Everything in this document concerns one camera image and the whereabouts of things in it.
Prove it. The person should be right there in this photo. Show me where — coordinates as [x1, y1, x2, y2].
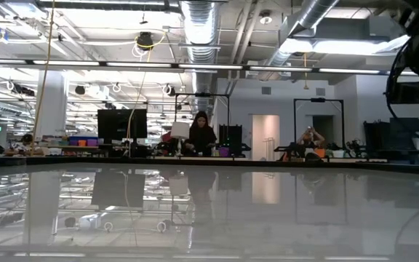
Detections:
[295, 125, 327, 162]
[184, 111, 218, 158]
[4, 133, 45, 158]

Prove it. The black robot station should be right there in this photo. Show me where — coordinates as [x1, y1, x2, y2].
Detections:
[218, 124, 252, 158]

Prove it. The white lamp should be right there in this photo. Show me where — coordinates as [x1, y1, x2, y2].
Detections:
[169, 121, 191, 158]

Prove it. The long ceiling light strip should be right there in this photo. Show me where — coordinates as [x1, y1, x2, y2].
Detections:
[0, 58, 419, 76]

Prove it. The black monitor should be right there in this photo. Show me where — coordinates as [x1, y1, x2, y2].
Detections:
[97, 108, 148, 145]

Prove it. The white column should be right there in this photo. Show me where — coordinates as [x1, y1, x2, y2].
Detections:
[35, 70, 69, 141]

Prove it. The black equipment rack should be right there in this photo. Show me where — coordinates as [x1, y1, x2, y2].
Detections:
[362, 116, 419, 159]

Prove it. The black table frame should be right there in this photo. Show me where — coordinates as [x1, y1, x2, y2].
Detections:
[0, 156, 419, 176]

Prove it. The black gantry frame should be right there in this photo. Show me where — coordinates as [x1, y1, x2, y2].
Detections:
[174, 92, 231, 158]
[293, 97, 346, 151]

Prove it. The thin yellow hanging cable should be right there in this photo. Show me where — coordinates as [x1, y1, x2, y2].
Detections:
[125, 32, 167, 151]

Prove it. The large silver ventilation duct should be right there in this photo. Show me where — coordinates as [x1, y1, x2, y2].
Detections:
[179, 0, 221, 114]

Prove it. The black ceiling cable reel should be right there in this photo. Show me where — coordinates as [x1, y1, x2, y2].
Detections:
[136, 31, 155, 52]

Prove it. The slanted silver ventilation duct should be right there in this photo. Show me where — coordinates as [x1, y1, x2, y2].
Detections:
[266, 0, 341, 71]

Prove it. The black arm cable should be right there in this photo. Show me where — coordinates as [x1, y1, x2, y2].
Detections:
[385, 35, 419, 152]

